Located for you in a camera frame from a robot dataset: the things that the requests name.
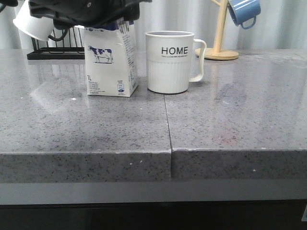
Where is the tilted white mug black handle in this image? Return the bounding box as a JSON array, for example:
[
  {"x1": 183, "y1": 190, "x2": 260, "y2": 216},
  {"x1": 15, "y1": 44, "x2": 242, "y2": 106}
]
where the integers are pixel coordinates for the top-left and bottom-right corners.
[{"x1": 13, "y1": 0, "x2": 68, "y2": 42}]

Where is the white HOME cup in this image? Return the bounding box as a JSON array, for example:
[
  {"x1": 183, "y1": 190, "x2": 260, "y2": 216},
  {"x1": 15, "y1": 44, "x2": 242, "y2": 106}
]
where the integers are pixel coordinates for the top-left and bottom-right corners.
[{"x1": 145, "y1": 31, "x2": 207, "y2": 94}]

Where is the blue enamel mug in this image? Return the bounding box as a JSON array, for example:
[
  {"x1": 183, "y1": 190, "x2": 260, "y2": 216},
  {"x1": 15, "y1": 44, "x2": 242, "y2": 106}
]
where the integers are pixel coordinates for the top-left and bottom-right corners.
[{"x1": 228, "y1": 0, "x2": 261, "y2": 30}]

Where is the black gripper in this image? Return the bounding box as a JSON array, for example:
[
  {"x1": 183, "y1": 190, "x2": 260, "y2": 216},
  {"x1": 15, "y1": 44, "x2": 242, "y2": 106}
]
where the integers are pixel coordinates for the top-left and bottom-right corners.
[{"x1": 0, "y1": 0, "x2": 153, "y2": 31}]

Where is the blue white milk carton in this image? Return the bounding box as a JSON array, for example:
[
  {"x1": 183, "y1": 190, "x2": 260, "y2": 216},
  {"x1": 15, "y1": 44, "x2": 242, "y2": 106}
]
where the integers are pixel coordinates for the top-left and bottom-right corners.
[{"x1": 84, "y1": 18, "x2": 138, "y2": 97}]

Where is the wooden mug tree stand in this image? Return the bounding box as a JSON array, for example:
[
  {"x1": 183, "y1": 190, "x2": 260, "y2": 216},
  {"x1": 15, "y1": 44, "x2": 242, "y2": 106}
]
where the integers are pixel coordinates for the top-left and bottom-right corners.
[{"x1": 204, "y1": 0, "x2": 239, "y2": 61}]

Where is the black wire mug rack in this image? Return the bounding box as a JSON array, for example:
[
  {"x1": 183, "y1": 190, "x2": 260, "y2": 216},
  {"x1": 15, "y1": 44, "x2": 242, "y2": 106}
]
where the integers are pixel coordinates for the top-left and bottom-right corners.
[{"x1": 27, "y1": 27, "x2": 84, "y2": 60}]

